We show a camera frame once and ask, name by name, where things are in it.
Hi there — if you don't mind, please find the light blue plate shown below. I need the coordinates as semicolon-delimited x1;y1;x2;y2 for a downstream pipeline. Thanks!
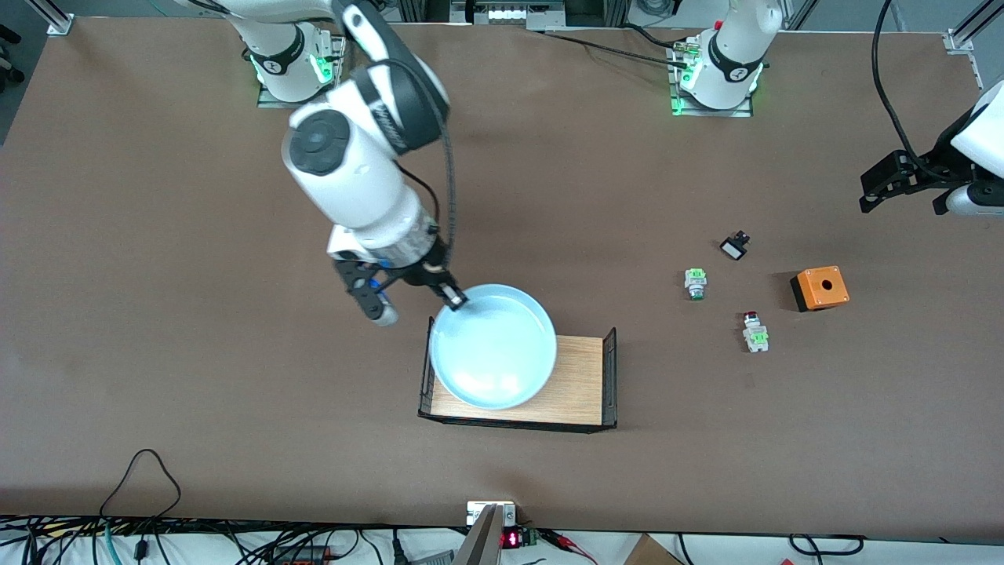
429;283;558;410

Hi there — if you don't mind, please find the white green contact block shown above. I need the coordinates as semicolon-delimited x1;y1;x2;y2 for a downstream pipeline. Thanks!
742;312;770;353

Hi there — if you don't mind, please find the white power strip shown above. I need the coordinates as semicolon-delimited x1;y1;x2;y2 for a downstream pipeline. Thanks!
451;0;567;31

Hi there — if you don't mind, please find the brown cardboard piece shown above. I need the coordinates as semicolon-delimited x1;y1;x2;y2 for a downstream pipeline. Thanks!
624;534;685;565

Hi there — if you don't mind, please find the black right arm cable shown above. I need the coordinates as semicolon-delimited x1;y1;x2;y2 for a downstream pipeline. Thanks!
392;110;457;260

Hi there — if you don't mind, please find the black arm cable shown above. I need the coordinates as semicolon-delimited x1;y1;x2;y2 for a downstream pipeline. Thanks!
392;110;457;260
872;0;954;183

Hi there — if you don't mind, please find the aluminium frame profile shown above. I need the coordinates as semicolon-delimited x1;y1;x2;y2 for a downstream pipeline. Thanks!
944;0;1004;56
30;0;75;36

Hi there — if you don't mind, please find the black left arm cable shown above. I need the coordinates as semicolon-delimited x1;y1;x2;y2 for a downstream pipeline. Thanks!
872;0;954;183

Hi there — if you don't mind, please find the orange button enclosure box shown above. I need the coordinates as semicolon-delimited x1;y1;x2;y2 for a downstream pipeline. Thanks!
790;266;851;313

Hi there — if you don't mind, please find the wooden shelf with wire sides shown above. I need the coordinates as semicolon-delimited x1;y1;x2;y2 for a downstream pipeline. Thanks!
417;316;619;434

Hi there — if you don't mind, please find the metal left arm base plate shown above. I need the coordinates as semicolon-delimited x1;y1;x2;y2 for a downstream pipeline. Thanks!
671;39;755;118

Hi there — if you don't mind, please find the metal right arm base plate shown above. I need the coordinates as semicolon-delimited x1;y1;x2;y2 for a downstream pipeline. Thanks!
257;31;347;109

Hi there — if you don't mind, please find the grey metal camera post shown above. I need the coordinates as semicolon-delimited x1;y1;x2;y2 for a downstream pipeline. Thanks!
453;502;518;565

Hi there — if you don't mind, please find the black cable on table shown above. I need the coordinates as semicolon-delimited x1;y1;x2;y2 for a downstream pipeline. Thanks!
533;27;691;70

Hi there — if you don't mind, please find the black looped cable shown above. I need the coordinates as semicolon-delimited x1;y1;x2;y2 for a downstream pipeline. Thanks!
99;448;183;520

